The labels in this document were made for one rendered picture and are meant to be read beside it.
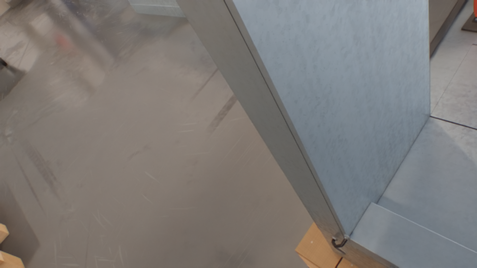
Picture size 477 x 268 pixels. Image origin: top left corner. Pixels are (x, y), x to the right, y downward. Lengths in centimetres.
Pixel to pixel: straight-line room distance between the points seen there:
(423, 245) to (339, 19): 50
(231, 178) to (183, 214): 27
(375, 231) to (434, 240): 11
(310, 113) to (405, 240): 42
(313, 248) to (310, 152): 62
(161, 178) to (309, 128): 133
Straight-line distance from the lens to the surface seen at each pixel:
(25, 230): 232
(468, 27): 123
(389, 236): 81
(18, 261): 218
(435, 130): 98
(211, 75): 207
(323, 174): 57
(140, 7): 325
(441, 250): 80
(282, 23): 39
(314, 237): 111
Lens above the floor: 118
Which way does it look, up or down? 45 degrees down
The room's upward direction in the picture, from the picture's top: 35 degrees counter-clockwise
